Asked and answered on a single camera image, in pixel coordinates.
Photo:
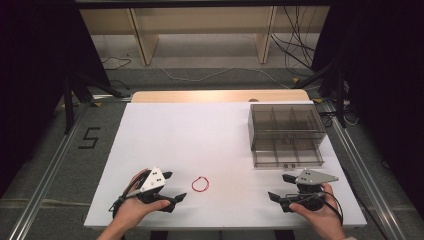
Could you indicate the aluminium floor rail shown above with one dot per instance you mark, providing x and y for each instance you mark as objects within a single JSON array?
[
  {"x": 366, "y": 186},
  {"x": 43, "y": 186}
]

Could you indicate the black tripod stand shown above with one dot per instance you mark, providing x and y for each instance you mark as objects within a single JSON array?
[
  {"x": 69, "y": 106},
  {"x": 339, "y": 96}
]

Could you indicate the transparent grey drawer cabinet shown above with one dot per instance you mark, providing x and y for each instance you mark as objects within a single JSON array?
[{"x": 283, "y": 116}]

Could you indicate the transparent grey divided drawer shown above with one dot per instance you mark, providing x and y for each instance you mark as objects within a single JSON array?
[{"x": 288, "y": 156}]

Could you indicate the person's left hand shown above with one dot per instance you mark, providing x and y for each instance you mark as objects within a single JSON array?
[{"x": 133, "y": 210}]

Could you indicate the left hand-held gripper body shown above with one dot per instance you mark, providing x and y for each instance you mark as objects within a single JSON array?
[{"x": 154, "y": 179}]

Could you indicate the yellow tape piece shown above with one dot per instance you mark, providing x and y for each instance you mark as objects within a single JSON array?
[
  {"x": 97, "y": 104},
  {"x": 317, "y": 100},
  {"x": 295, "y": 80}
]

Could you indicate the person's right hand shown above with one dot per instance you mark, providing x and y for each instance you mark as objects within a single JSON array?
[{"x": 316, "y": 218}]

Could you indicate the black curtain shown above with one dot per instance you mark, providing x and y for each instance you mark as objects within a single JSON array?
[
  {"x": 386, "y": 83},
  {"x": 33, "y": 83}
]

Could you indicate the white table cover board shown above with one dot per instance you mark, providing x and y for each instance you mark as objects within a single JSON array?
[{"x": 206, "y": 140}]

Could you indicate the red rubber band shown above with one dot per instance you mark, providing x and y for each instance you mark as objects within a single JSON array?
[{"x": 192, "y": 185}]

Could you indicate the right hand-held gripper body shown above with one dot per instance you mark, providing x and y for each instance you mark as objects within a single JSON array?
[{"x": 311, "y": 178}]

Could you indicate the light wooden desk frame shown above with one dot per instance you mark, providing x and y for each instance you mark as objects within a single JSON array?
[{"x": 146, "y": 43}]

